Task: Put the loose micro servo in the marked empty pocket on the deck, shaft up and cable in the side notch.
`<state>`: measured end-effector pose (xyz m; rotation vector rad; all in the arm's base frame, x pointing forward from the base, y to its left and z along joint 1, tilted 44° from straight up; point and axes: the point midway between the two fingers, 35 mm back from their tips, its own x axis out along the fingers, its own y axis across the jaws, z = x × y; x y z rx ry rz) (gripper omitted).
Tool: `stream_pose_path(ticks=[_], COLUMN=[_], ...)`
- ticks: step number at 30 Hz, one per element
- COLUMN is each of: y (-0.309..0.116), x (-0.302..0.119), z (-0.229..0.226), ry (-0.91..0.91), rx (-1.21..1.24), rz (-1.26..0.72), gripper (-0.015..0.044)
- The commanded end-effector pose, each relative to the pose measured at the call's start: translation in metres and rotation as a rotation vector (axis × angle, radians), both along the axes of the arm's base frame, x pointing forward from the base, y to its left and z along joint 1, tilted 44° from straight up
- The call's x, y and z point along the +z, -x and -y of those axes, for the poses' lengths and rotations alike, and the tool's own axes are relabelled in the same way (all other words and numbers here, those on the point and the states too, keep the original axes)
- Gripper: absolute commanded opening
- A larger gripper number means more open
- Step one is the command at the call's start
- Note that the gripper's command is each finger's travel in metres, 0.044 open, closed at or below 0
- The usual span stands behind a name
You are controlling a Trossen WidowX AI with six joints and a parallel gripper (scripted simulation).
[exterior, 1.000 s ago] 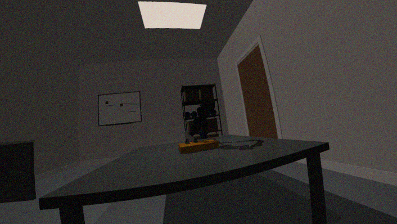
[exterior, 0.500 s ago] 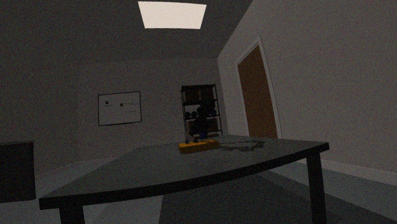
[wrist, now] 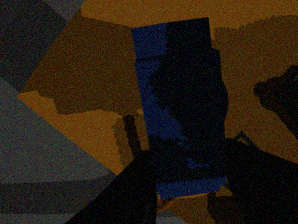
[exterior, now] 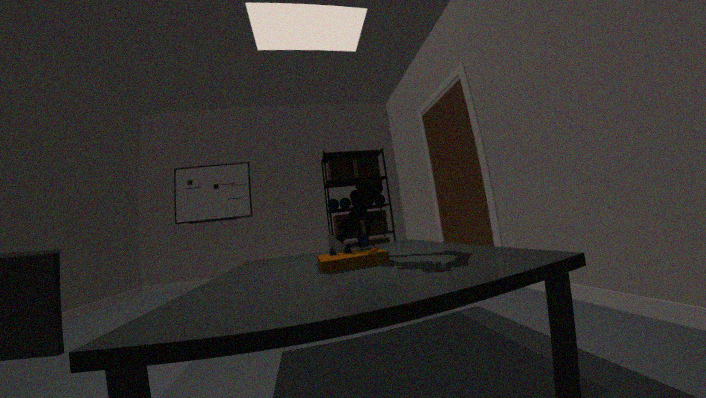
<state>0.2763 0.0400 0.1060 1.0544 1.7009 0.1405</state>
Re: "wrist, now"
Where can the orange flat rectangular board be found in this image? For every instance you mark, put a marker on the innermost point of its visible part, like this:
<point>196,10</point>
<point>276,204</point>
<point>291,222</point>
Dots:
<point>86,84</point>

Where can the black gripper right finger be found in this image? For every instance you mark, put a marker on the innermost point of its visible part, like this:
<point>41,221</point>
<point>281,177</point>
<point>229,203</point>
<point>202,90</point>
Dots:
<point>265,186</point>

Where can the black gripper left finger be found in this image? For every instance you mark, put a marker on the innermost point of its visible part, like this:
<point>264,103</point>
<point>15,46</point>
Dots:
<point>131,198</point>

